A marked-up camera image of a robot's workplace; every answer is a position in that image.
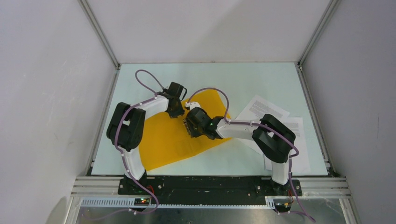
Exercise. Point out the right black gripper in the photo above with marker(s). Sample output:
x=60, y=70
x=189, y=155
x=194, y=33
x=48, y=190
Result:
x=194, y=134

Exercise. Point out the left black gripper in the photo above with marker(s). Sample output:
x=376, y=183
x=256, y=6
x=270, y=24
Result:
x=179, y=113

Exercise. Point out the metal folder clip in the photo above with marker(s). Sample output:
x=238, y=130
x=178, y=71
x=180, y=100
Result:
x=187, y=127

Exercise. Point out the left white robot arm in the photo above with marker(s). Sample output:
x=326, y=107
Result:
x=126, y=126

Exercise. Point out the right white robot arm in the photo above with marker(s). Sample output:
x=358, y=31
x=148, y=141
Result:
x=274, y=139

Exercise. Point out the upper printed paper sheet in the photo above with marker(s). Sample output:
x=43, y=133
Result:
x=258, y=107

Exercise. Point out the printed paper sheet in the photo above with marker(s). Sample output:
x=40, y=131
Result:
x=300, y=163
x=258, y=107

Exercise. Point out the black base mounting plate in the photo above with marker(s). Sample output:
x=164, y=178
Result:
x=208, y=190

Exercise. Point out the left controller board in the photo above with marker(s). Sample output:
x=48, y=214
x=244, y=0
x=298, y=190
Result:
x=142, y=202

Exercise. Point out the controller board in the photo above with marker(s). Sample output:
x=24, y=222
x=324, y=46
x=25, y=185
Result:
x=282, y=207
x=142, y=202

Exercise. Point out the lower printed paper sheet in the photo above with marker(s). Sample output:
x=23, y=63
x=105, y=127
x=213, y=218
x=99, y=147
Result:
x=300, y=163

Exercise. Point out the right controller board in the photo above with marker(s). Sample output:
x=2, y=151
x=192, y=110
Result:
x=282, y=207

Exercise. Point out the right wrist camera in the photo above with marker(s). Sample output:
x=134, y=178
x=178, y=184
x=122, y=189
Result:
x=191, y=105

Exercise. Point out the aluminium frame rail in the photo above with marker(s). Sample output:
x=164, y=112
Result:
x=103, y=192

